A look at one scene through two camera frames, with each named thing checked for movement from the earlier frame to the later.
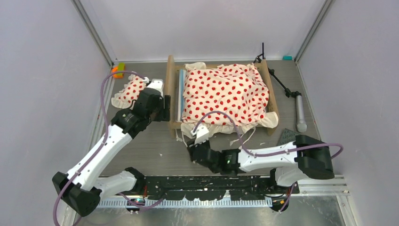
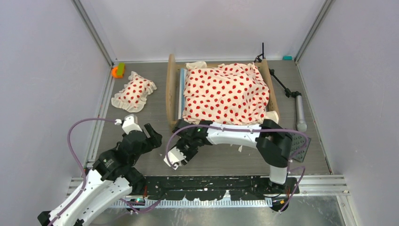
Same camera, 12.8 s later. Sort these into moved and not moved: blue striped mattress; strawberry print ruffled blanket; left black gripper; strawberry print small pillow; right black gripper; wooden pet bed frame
Moved: right black gripper; left black gripper
Not moved: blue striped mattress; strawberry print ruffled blanket; wooden pet bed frame; strawberry print small pillow
